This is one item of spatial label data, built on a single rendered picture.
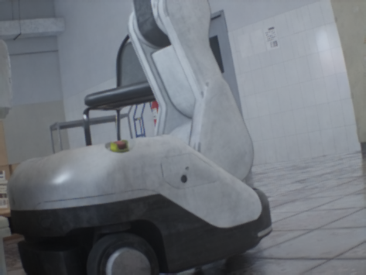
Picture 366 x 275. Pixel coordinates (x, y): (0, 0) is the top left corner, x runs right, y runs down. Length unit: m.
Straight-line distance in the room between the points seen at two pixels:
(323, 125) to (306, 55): 0.86
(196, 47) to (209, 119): 0.20
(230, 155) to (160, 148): 0.34
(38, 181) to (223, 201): 0.42
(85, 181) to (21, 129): 10.48
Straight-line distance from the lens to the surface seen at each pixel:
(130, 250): 1.18
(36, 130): 11.75
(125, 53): 2.71
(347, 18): 5.86
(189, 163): 1.24
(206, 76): 1.51
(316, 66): 6.61
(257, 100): 7.33
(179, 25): 1.50
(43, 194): 1.21
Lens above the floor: 0.32
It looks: 2 degrees up
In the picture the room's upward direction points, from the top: 9 degrees counter-clockwise
